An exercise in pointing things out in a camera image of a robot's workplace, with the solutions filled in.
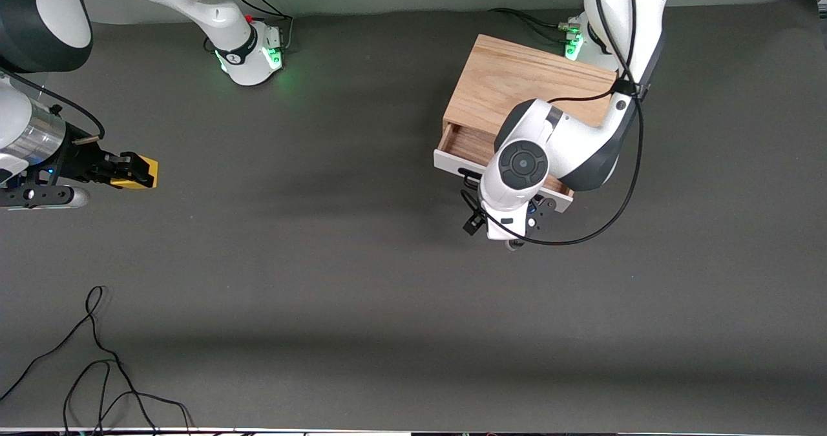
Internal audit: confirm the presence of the yellow block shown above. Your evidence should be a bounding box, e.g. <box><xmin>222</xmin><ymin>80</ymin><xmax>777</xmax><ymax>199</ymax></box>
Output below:
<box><xmin>111</xmin><ymin>156</ymin><xmax>160</xmax><ymax>190</ymax></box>

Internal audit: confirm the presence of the black metal drawer handle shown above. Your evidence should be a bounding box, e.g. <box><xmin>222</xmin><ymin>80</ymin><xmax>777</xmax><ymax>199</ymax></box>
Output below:
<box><xmin>457</xmin><ymin>168</ymin><xmax>485</xmax><ymax>194</ymax></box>

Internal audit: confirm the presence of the white-fronted wooden drawer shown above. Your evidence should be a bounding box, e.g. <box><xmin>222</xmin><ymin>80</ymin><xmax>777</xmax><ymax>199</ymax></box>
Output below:
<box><xmin>434</xmin><ymin>123</ymin><xmax>574</xmax><ymax>214</ymax></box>

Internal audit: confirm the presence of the wooden drawer cabinet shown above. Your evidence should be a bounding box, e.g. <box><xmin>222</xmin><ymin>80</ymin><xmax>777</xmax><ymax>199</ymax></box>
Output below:
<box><xmin>443</xmin><ymin>34</ymin><xmax>618</xmax><ymax>172</ymax></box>

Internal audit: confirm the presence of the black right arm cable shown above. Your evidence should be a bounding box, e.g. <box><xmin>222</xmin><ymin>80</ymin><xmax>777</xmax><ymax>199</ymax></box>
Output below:
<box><xmin>0</xmin><ymin>68</ymin><xmax>105</xmax><ymax>141</ymax></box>

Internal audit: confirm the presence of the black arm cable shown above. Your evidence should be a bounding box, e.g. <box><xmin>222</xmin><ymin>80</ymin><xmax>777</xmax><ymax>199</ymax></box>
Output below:
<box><xmin>462</xmin><ymin>0</ymin><xmax>647</xmax><ymax>246</ymax></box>
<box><xmin>0</xmin><ymin>68</ymin><xmax>105</xmax><ymax>141</ymax></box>

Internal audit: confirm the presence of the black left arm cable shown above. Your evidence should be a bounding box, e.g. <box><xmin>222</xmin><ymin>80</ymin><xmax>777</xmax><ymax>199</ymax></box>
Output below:
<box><xmin>462</xmin><ymin>0</ymin><xmax>647</xmax><ymax>246</ymax></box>

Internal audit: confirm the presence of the black loose cable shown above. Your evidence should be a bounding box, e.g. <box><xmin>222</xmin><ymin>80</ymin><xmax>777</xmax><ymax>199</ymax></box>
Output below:
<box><xmin>0</xmin><ymin>285</ymin><xmax>159</xmax><ymax>433</ymax></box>
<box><xmin>63</xmin><ymin>358</ymin><xmax>196</xmax><ymax>435</ymax></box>

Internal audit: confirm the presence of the black base cable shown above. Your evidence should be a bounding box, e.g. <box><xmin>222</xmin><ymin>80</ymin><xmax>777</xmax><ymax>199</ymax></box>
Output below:
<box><xmin>236</xmin><ymin>0</ymin><xmax>295</xmax><ymax>52</ymax></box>
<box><xmin>488</xmin><ymin>8</ymin><xmax>576</xmax><ymax>44</ymax></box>

